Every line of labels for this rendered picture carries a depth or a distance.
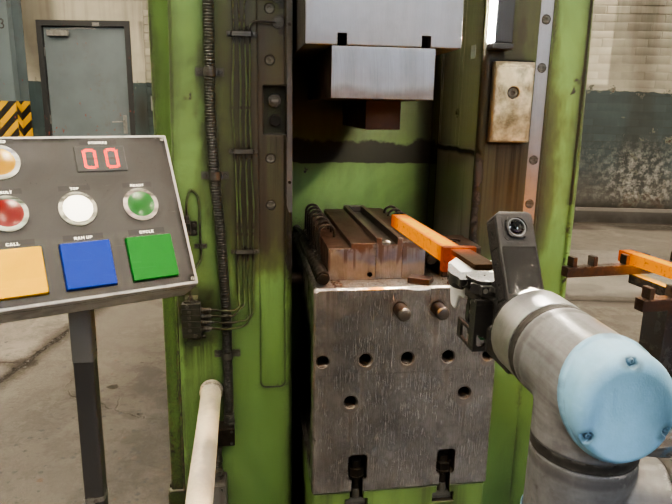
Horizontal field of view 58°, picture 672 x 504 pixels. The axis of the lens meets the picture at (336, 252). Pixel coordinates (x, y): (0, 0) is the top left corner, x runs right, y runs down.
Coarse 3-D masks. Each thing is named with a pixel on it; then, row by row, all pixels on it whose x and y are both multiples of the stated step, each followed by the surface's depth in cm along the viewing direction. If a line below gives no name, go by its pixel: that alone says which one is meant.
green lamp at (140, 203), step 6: (138, 192) 103; (144, 192) 104; (132, 198) 103; (138, 198) 103; (144, 198) 103; (150, 198) 104; (132, 204) 102; (138, 204) 103; (144, 204) 103; (150, 204) 104; (132, 210) 102; (138, 210) 102; (144, 210) 103; (150, 210) 103
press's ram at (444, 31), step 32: (320, 0) 111; (352, 0) 111; (384, 0) 112; (416, 0) 113; (448, 0) 114; (320, 32) 112; (352, 32) 113; (384, 32) 114; (416, 32) 114; (448, 32) 115
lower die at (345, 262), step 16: (368, 208) 163; (320, 224) 146; (336, 224) 141; (352, 224) 142; (384, 224) 137; (320, 240) 134; (336, 240) 129; (352, 240) 125; (368, 240) 125; (400, 240) 123; (336, 256) 122; (352, 256) 123; (368, 256) 123; (384, 256) 124; (400, 256) 124; (416, 256) 125; (336, 272) 123; (352, 272) 124; (384, 272) 125; (400, 272) 125; (416, 272) 126
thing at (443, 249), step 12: (396, 216) 113; (408, 216) 113; (396, 228) 111; (408, 228) 103; (420, 228) 100; (420, 240) 96; (432, 240) 90; (444, 240) 91; (432, 252) 90; (444, 252) 82; (456, 252) 80; (468, 252) 81; (444, 264) 83; (468, 264) 76; (480, 264) 74
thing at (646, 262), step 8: (632, 256) 122; (640, 256) 120; (648, 256) 120; (632, 264) 122; (640, 264) 120; (648, 264) 118; (656, 264) 116; (664, 264) 114; (656, 272) 116; (664, 272) 114
